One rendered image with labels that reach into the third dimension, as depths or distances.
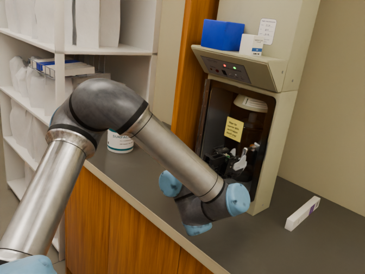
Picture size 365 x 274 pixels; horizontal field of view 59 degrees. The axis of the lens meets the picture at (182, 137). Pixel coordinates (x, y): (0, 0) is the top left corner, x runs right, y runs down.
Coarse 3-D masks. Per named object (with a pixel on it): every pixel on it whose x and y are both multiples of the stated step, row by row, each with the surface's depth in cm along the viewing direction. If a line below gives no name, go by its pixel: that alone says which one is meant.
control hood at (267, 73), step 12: (192, 48) 113; (204, 48) 108; (228, 60) 104; (240, 60) 100; (252, 60) 96; (264, 60) 93; (276, 60) 95; (252, 72) 101; (264, 72) 97; (276, 72) 97; (252, 84) 107; (264, 84) 102; (276, 84) 99
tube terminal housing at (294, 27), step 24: (240, 0) 108; (264, 0) 102; (288, 0) 96; (312, 0) 97; (288, 24) 98; (312, 24) 102; (264, 48) 105; (288, 48) 99; (288, 72) 102; (288, 96) 107; (288, 120) 113; (264, 168) 112; (264, 192) 119
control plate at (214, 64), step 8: (200, 56) 113; (208, 64) 115; (216, 64) 111; (224, 64) 107; (232, 64) 104; (216, 72) 116; (232, 72) 108; (240, 72) 105; (240, 80) 110; (248, 80) 106
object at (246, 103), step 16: (208, 96) 124; (224, 96) 119; (240, 96) 113; (256, 96) 108; (208, 112) 126; (224, 112) 120; (240, 112) 114; (256, 112) 110; (272, 112) 105; (208, 128) 127; (224, 128) 121; (256, 128) 111; (208, 144) 128; (224, 144) 122; (240, 144) 117; (256, 144) 112; (256, 160) 113; (240, 176) 119; (256, 176) 114
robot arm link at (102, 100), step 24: (72, 96) 69; (96, 96) 66; (120, 96) 67; (96, 120) 68; (120, 120) 67; (144, 120) 69; (144, 144) 71; (168, 144) 71; (168, 168) 74; (192, 168) 73; (216, 192) 76; (240, 192) 77; (216, 216) 80
